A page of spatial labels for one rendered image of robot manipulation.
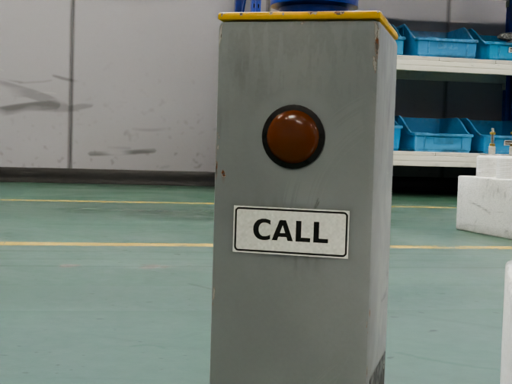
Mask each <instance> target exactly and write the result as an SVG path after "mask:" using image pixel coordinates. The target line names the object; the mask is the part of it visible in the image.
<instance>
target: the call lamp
mask: <svg viewBox="0 0 512 384"><path fill-rule="evenodd" d="M318 139H319V134H318V127H317V126H316V124H315V121H314V120H313V119H312V118H311V117H310V116H309V115H308V114H305V113H304V112H302V111H299V110H288V111H284V112H283V113H281V114H279V115H277V116H276V117H275V118H274V119H273V120H272V121H271V123H270V126H269V128H268V131H267V144H268V146H269V148H270V150H271V152H272V153H273V154H274V156H276V157H277V158H278V159H279V160H281V161H282V162H286V163H291V164H293V163H299V162H303V161H305V160H306V159H308V158H309V157H310V156H311V155H312V154H313V153H314V151H315V150H316V148H317V145H318Z"/></svg>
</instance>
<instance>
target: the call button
mask: <svg viewBox="0 0 512 384"><path fill-rule="evenodd" d="M358 2H359V0H270V7H271V8H272V9H275V10H278V11H356V10H357V9H358Z"/></svg>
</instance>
